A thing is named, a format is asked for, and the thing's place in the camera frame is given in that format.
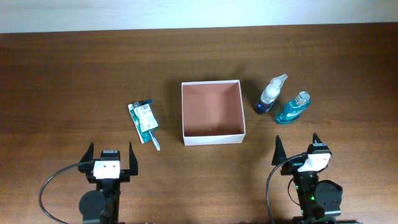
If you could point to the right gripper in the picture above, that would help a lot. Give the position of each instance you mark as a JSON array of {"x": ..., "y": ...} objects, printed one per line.
[{"x": 279, "y": 154}]

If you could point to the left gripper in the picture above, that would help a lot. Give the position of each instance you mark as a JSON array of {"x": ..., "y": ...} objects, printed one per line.
[{"x": 86, "y": 164}]

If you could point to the teal mouthwash bottle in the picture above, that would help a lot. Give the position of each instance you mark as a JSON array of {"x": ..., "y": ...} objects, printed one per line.
[{"x": 294, "y": 108}]

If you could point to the blue white toothbrush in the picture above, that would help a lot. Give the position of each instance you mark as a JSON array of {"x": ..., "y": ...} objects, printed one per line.
[{"x": 153, "y": 139}]

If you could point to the green white floss packet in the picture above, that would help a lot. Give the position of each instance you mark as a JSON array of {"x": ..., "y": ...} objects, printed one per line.
[{"x": 146, "y": 118}]

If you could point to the clear spray bottle blue liquid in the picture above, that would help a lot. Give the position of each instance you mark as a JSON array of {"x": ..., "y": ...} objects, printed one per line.
[{"x": 270, "y": 94}]

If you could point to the blue disposable razor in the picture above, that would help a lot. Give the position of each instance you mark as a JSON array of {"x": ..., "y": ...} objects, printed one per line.
[{"x": 146, "y": 102}]

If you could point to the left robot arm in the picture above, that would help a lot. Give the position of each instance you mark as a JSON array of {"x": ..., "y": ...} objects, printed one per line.
[{"x": 101, "y": 205}]

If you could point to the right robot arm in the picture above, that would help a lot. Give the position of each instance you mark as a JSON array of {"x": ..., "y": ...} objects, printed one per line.
[{"x": 319, "y": 200}]

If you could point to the white teal toothpaste tube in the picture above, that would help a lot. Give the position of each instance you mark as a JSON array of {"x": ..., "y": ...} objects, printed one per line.
[{"x": 144, "y": 137}]

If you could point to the white cardboard box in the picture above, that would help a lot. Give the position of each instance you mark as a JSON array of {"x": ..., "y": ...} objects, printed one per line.
[{"x": 212, "y": 113}]

